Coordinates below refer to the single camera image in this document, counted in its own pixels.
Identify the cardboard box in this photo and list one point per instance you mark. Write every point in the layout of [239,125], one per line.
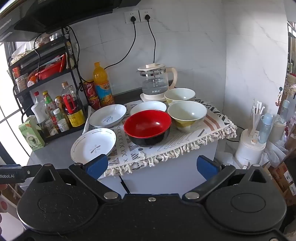
[282,178]

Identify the white plate with flower print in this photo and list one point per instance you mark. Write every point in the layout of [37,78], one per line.
[92,144]

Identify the glass spice jar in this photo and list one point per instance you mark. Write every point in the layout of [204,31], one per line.
[50,129]

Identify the white plastic bag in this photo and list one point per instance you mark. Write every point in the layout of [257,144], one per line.
[274,153]

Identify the small white jar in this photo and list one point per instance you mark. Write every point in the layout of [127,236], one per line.
[63,125]

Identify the sauce bottle with green label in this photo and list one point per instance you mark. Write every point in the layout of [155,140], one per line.
[49,102]

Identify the glass electric kettle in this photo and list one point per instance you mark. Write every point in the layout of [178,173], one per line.
[153,85]

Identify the glass jar of nuts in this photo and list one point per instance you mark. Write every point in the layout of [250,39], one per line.
[22,83]

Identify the black metal kitchen rack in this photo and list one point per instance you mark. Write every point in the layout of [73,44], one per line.
[46,53]

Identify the white plate with teal print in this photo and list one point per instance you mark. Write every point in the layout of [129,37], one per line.
[107,115]

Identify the plain white shallow plate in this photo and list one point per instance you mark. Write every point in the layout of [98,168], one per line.
[148,106]

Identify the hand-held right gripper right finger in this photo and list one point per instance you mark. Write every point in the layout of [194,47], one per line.
[207,166]

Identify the cream bowl with olive pattern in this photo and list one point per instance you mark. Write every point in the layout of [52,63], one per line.
[187,113]
[179,93]

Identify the orange juice bottle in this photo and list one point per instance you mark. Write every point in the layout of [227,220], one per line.
[103,92]

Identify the black range hood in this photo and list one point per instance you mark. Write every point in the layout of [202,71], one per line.
[57,14]

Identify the white bottle with red cap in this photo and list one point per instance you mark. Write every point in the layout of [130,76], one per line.
[38,111]

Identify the green carton box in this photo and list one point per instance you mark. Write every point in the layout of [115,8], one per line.
[31,136]

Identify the patterned tasselled table cloth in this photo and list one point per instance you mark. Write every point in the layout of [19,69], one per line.
[185,141]

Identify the bundle of white straws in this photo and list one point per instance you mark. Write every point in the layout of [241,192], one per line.
[257,115]

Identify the red and black bowl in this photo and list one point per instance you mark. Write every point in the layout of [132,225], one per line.
[145,125]

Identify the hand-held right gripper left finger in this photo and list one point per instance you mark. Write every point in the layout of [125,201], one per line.
[97,166]

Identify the red plastic basket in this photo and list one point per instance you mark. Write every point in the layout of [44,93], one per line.
[49,69]

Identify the white round appliance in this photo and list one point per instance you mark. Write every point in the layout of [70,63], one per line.
[248,150]

